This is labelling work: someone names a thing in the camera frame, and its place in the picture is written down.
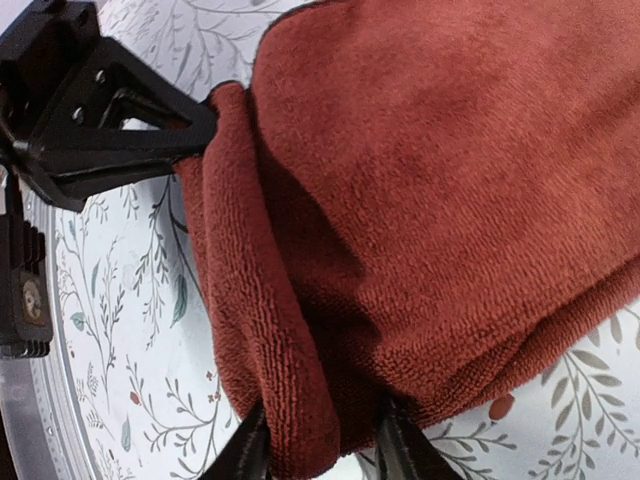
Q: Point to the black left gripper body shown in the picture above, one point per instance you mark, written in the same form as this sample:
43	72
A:
52	100

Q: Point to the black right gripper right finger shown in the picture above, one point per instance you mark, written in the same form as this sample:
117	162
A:
402	451

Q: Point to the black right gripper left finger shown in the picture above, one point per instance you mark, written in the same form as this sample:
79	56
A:
246	454

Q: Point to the front aluminium rail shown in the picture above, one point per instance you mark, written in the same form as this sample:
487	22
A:
41	425

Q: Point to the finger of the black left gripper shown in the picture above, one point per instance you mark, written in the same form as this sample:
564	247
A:
150	125

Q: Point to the dark red towel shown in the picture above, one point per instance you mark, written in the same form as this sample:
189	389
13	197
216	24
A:
426	199

